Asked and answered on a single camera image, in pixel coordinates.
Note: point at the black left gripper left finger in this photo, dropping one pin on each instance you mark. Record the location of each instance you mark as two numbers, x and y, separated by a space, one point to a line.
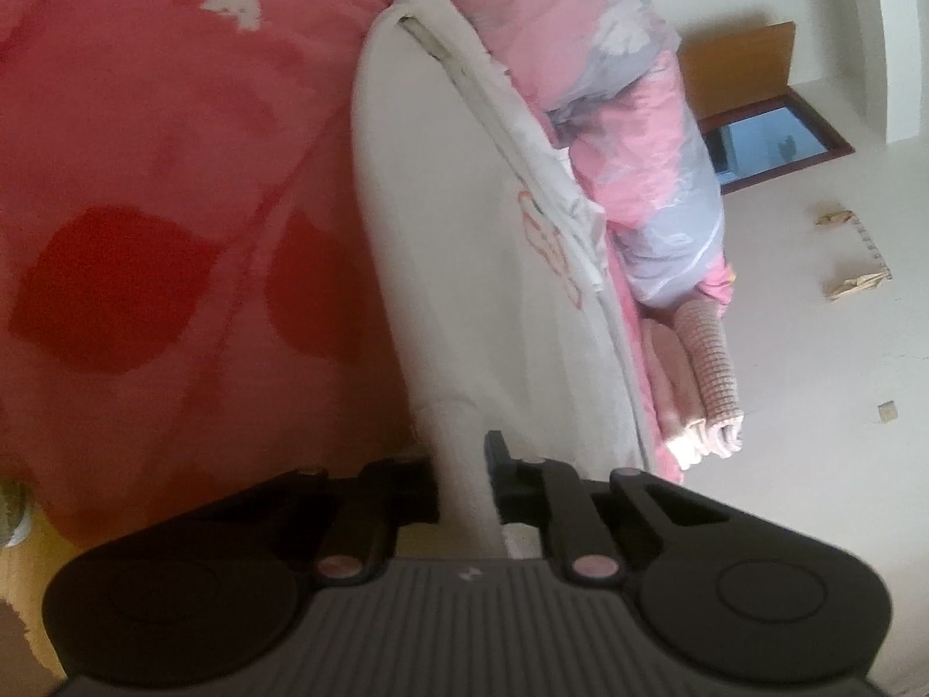
361 518

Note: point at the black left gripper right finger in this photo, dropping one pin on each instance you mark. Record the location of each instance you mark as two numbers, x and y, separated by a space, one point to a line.
551 497

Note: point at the white sweatshirt with orange print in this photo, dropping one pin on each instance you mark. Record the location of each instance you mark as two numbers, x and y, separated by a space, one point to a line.
494 275

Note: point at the pink folded cloth stack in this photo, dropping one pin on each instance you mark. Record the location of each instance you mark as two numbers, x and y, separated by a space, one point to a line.
678 402

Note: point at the pink checkered folded towel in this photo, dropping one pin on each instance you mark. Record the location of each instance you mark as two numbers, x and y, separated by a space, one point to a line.
700 329

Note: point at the red floral bed sheet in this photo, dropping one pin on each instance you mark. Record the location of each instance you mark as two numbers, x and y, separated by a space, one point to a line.
189 305

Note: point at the brown wooden door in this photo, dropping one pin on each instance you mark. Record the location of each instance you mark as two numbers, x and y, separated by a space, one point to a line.
731 71

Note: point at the pink grey floral quilt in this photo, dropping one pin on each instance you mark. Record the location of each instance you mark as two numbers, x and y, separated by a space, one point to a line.
604 79

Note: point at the wall switch plate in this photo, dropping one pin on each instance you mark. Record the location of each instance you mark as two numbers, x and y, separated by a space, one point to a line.
887 412

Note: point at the wall hook rack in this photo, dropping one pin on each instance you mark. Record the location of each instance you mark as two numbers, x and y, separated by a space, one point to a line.
856 263

